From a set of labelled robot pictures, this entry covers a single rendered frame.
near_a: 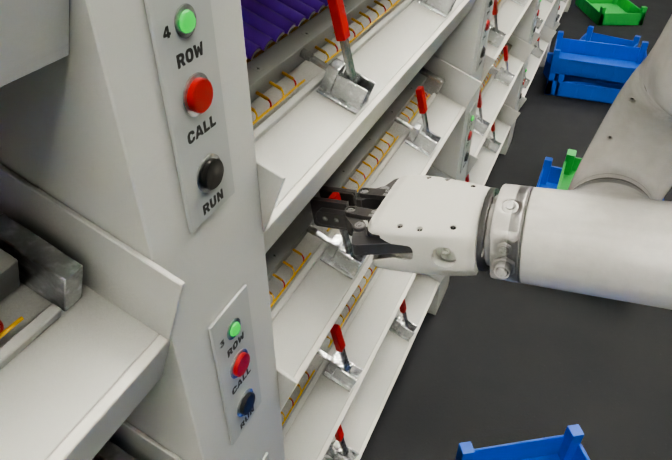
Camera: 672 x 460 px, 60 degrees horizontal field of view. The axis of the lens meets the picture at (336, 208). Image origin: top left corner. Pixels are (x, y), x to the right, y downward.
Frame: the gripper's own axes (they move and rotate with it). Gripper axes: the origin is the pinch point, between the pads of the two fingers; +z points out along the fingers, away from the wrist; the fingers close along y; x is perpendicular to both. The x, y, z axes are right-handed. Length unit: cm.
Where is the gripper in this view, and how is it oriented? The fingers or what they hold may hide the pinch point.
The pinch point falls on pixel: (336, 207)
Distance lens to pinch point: 58.2
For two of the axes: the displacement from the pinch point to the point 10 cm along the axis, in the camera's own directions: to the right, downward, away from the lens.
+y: 4.2, -5.5, 7.2
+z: -9.0, -1.3, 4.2
